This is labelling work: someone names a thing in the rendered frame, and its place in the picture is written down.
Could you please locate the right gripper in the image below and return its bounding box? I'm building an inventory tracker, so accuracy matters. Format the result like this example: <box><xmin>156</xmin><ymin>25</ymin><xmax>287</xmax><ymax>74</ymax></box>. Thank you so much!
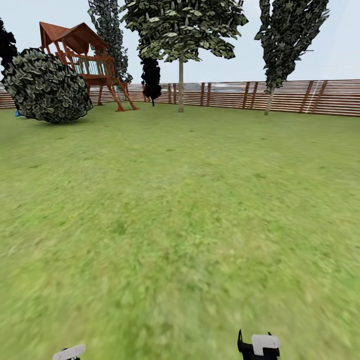
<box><xmin>237</xmin><ymin>330</ymin><xmax>281</xmax><ymax>360</ymax></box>

